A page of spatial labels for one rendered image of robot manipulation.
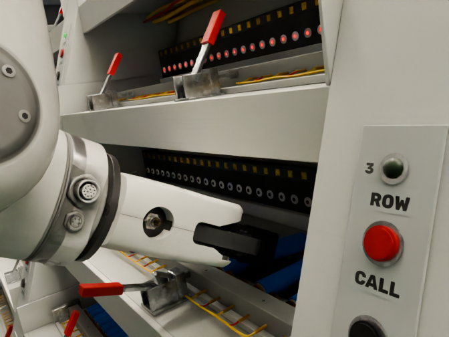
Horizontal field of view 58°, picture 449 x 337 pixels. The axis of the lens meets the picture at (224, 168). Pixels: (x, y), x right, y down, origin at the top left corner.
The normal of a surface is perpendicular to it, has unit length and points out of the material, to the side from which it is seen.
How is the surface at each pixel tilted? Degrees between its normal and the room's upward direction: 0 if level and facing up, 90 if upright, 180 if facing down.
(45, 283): 90
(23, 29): 69
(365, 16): 90
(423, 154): 90
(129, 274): 21
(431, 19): 90
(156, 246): 102
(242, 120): 111
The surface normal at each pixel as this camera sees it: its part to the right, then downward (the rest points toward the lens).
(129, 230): 0.40, 0.18
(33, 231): 0.47, 0.44
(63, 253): 0.29, 0.68
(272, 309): -0.15, -0.97
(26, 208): 0.62, 0.29
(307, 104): -0.81, 0.23
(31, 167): 0.92, 0.31
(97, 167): 0.65, -0.52
